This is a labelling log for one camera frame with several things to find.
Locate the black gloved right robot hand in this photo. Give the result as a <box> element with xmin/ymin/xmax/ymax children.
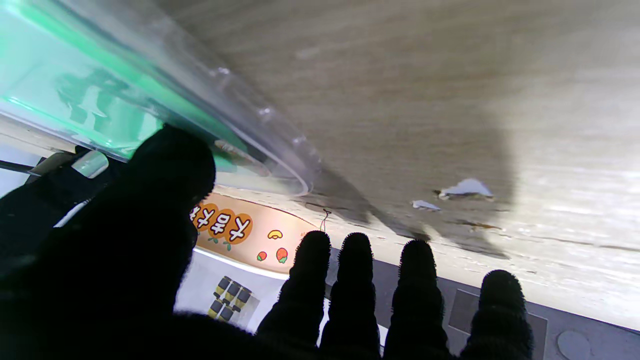
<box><xmin>0</xmin><ymin>145</ymin><xmax>132</xmax><ymax>279</ymax></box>

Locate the white food container orange print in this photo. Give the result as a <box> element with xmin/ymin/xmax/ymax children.
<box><xmin>189</xmin><ymin>194</ymin><xmax>326</xmax><ymax>281</ymax></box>

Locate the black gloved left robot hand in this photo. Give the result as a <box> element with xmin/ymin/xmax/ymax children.
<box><xmin>0</xmin><ymin>124</ymin><xmax>534</xmax><ymax>360</ymax></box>

